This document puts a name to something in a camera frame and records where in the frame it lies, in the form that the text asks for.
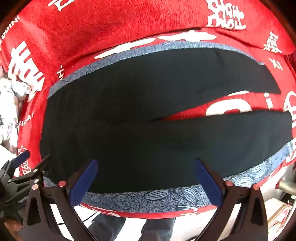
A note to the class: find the red patterned box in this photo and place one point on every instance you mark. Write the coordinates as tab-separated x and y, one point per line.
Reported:
281	220

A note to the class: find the person's left leg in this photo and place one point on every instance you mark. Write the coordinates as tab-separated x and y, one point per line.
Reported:
106	229

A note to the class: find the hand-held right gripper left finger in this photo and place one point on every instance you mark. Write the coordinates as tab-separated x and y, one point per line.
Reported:
83	183

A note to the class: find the person's right leg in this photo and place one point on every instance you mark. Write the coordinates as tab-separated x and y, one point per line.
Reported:
158	230

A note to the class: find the floral cloth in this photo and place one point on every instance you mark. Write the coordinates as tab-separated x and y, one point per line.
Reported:
9	111

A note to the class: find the person's leg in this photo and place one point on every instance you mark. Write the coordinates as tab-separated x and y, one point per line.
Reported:
158	230
106	229

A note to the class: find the black pants with blue trim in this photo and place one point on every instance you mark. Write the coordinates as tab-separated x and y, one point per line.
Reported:
138	139

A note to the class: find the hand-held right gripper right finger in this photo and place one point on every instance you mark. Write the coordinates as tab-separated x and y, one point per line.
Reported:
209	183

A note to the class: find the metal tube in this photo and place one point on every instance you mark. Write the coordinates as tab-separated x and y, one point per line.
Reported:
286	185

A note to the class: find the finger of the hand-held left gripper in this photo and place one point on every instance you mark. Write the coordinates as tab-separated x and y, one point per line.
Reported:
22	158
37	176

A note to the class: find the red printed blanket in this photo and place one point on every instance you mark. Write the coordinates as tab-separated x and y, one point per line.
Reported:
92	23

